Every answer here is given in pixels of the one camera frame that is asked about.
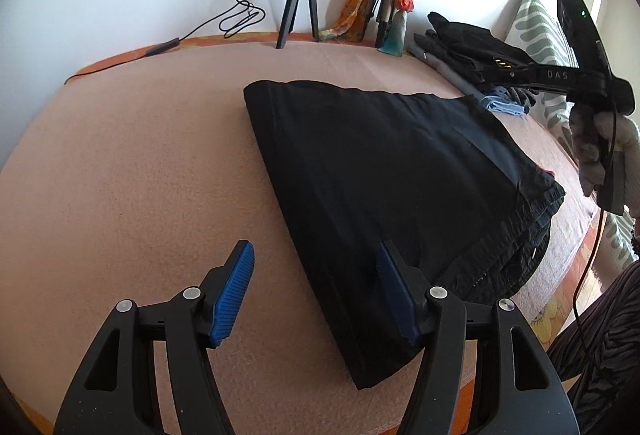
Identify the folded black garment yellow trim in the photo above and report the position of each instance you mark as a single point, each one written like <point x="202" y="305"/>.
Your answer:
<point x="465" y="40"/>

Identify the person's right hand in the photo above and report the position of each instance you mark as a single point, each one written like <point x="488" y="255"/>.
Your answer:
<point x="587" y="135"/>

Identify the folded blue jeans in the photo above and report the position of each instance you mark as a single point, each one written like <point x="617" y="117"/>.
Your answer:
<point x="500" y="106"/>

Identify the person's dark striped clothing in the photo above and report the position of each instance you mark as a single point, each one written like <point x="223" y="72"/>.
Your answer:
<point x="605" y="365"/>

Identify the pile of dark clothes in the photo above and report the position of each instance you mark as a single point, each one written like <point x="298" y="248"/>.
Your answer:
<point x="445" y="67"/>

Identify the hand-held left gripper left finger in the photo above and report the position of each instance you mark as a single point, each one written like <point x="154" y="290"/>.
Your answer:
<point x="232" y="295"/>

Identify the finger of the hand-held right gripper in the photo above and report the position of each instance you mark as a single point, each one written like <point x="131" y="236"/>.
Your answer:
<point x="510" y="74"/>

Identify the black pants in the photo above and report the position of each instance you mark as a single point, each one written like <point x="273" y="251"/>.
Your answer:
<point x="375" y="175"/>

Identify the green white patterned pillow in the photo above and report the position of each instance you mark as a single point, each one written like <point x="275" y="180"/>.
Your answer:
<point x="537" y="22"/>

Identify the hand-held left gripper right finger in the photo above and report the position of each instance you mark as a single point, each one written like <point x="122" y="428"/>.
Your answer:
<point x="395" y="285"/>

